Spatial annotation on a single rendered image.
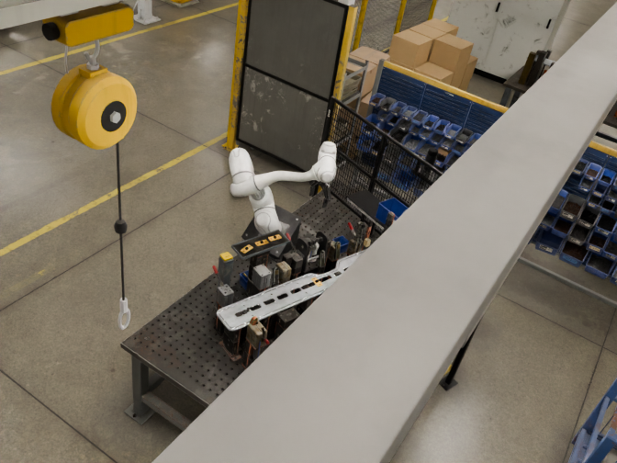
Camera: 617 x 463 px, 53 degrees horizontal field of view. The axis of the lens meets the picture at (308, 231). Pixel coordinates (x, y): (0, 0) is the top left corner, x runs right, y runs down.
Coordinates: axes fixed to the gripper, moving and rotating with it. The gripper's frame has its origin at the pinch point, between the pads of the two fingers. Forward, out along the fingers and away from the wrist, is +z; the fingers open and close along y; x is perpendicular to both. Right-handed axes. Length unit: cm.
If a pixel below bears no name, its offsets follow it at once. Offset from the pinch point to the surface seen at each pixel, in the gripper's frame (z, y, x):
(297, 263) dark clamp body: 40.0, 9.4, -15.8
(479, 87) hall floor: 146, -285, 578
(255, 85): 59, -255, 127
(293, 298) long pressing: 46, 30, -33
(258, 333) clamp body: 40, 47, -72
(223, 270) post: 38, -5, -63
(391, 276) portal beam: -187, 208, -194
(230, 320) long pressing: 46, 27, -77
